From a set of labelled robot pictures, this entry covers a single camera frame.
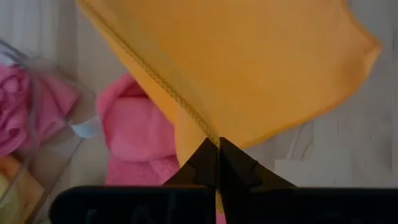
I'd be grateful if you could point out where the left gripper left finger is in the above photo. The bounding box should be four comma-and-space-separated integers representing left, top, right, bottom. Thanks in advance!
163, 137, 220, 224

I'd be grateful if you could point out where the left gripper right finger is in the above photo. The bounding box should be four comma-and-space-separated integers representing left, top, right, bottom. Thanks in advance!
219, 136, 297, 224

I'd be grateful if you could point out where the clear plastic bin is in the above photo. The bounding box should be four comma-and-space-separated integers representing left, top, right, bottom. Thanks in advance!
0, 39, 104, 224

